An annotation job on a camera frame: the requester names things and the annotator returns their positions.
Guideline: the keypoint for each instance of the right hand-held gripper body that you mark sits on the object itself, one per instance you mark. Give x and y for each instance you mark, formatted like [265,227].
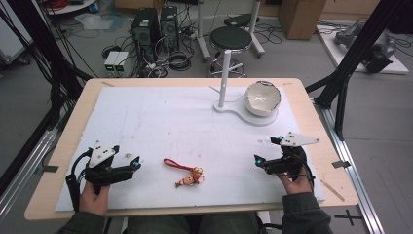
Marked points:
[292,159]

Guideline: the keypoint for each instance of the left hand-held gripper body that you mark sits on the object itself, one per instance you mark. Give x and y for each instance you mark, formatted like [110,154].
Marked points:
[100,156]

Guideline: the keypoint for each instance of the person's right hand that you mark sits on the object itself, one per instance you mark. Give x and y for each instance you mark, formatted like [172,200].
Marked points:
[297,185]

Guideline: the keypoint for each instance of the person's left hand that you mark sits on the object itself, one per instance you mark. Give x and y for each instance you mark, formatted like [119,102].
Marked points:
[94,201]

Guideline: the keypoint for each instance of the white ceramic bowl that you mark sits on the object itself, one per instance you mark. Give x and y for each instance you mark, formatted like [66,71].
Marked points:
[262,99]

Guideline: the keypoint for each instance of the grey tape piece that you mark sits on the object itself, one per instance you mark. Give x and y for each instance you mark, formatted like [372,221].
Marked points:
[341,164]
[50,168]

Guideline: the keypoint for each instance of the thin wooden stick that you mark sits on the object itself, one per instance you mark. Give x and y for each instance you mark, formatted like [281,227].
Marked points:
[332,190]

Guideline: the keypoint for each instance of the person's left leg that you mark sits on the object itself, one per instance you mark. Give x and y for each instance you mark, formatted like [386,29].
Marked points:
[156,226]

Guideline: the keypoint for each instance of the person's leg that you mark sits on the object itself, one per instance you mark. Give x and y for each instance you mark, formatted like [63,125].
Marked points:
[156,226]
[230,224]

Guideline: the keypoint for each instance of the white foam board mat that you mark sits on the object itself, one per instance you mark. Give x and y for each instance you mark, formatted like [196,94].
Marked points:
[181,130]

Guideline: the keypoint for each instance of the person's right leg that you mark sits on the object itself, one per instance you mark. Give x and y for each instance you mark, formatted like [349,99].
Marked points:
[230,224]

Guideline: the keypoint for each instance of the white power supply box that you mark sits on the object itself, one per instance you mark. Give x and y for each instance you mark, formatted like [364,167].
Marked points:
[109,61]
[122,61]

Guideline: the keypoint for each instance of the white platform board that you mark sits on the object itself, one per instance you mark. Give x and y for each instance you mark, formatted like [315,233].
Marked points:
[337,55]

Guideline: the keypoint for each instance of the black round stool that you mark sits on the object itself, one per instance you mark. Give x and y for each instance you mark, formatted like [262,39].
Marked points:
[230,38]

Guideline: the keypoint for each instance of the large black computer tower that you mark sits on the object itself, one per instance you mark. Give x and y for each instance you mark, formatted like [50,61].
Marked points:
[144,32]

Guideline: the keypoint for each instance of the brown cardboard box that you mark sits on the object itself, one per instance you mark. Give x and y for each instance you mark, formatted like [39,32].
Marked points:
[302,19]

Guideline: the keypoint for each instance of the black flat case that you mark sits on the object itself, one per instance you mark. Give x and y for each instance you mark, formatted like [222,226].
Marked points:
[240,20]

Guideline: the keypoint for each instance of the clear plastic bag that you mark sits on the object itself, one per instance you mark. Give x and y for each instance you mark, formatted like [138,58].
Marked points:
[97,22]

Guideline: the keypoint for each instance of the slim black computer tower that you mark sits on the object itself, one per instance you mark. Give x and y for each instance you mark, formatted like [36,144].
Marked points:
[169,29]

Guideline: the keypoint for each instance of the grey machine on platform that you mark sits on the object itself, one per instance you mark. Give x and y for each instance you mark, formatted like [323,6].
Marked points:
[376,52]

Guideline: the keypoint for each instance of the white round table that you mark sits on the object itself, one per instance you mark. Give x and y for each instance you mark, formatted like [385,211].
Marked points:
[71,7]

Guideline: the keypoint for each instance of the grey panel board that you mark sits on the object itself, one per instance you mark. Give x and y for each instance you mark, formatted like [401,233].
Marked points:
[11,35]

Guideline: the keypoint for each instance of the aluminium rail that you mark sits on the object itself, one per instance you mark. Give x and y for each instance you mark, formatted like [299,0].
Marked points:
[354,175]
[22,172]

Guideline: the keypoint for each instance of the white stand with post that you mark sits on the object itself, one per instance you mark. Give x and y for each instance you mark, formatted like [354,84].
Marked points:
[224,81]

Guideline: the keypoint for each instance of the white table leg frame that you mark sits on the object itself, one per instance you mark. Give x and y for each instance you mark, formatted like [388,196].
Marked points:
[203,32]
[255,29]

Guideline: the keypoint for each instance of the black metal frame strut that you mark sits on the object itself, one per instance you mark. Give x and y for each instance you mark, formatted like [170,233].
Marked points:
[354,55]

